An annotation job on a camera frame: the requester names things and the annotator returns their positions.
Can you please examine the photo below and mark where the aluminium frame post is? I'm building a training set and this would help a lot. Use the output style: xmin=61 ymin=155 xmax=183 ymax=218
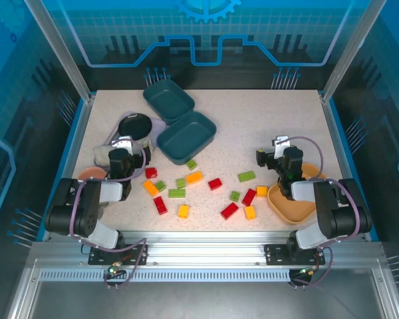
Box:
xmin=23 ymin=0 xmax=96 ymax=103
xmin=320 ymin=0 xmax=383 ymax=104

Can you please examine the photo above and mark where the slotted aluminium cable duct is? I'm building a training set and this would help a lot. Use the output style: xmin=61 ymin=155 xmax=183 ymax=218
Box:
xmin=39 ymin=269 xmax=292 ymax=282

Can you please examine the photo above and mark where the aluminium side rail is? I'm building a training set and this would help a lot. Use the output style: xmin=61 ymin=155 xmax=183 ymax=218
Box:
xmin=41 ymin=92 xmax=96 ymax=242
xmin=318 ymin=91 xmax=382 ymax=242

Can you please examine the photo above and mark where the aluminium cross rail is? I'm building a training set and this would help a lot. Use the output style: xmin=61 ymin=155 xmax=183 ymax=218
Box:
xmin=29 ymin=230 xmax=388 ymax=267

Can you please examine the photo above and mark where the long red lego brick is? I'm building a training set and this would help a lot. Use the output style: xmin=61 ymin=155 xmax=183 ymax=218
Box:
xmin=241 ymin=188 xmax=257 ymax=207
xmin=220 ymin=202 xmax=239 ymax=220
xmin=152 ymin=195 xmax=168 ymax=216

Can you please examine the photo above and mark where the lavender plate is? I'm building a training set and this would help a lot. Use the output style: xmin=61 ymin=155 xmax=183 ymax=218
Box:
xmin=104 ymin=110 xmax=169 ymax=149

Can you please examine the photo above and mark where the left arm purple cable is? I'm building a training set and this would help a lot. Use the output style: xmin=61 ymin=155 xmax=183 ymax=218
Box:
xmin=68 ymin=138 xmax=149 ymax=290

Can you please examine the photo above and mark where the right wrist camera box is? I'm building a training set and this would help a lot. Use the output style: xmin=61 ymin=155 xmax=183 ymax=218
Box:
xmin=273 ymin=135 xmax=292 ymax=159

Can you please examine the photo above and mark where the black round bowl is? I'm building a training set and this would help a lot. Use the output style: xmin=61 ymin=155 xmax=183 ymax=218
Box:
xmin=118 ymin=112 xmax=153 ymax=141

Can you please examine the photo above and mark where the teal plastic container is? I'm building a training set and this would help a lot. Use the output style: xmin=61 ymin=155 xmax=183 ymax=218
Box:
xmin=142 ymin=78 xmax=196 ymax=124
xmin=156 ymin=110 xmax=217 ymax=166

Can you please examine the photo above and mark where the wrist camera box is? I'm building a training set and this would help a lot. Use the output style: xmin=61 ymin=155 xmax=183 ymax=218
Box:
xmin=273 ymin=135 xmax=292 ymax=159
xmin=114 ymin=135 xmax=134 ymax=154

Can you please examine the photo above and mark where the orange lego brick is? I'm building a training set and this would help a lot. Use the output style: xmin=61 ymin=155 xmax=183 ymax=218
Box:
xmin=142 ymin=179 xmax=160 ymax=197
xmin=185 ymin=171 xmax=204 ymax=185

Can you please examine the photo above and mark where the green two-by-three lego brick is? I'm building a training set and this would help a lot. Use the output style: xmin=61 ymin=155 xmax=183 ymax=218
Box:
xmin=237 ymin=170 xmax=257 ymax=183

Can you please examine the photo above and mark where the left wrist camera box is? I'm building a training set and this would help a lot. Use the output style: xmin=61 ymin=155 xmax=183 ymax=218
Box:
xmin=114 ymin=135 xmax=134 ymax=154

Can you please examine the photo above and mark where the small LED circuit board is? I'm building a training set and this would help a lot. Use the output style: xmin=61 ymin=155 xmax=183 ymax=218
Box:
xmin=291 ymin=265 xmax=320 ymax=278
xmin=106 ymin=262 xmax=126 ymax=277

